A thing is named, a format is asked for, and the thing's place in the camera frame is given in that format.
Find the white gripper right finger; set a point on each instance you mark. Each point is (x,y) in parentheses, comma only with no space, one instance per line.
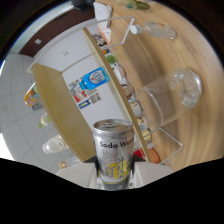
(150,171)

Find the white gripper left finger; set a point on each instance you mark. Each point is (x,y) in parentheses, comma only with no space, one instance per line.
(81,175)

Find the silver soda water can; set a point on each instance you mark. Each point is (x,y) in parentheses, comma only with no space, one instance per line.
(113,153)

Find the clear glass jar cork lid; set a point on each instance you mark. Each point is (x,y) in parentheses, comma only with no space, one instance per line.
(70,162)

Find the clear bottle green cap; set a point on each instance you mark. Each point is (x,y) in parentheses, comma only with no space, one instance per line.
(45,120)

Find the two-tier wooden shelf rack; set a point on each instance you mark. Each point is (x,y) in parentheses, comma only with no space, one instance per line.
(60,106)

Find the clear glass tumbler with ice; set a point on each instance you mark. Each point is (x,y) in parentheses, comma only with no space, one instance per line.
(170,96)

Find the blue liquid bottle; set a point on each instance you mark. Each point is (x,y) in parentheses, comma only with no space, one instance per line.
(95,78)

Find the brown door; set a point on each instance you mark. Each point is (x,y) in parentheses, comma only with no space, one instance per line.
(50,28)

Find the wall posters row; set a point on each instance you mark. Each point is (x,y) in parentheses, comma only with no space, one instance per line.
(85,95)

